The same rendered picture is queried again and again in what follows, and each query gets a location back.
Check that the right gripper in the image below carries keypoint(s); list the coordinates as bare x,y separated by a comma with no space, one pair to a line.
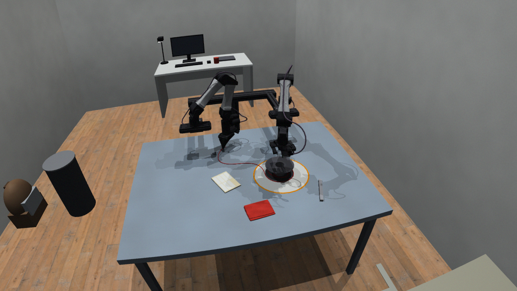
225,136

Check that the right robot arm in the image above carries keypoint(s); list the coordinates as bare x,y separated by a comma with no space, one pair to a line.
197,107

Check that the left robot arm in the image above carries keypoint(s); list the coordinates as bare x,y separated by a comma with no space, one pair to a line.
281,122

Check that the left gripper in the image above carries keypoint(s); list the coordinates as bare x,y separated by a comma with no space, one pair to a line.
276,144

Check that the red cloth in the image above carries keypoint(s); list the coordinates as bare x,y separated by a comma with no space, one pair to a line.
259,210

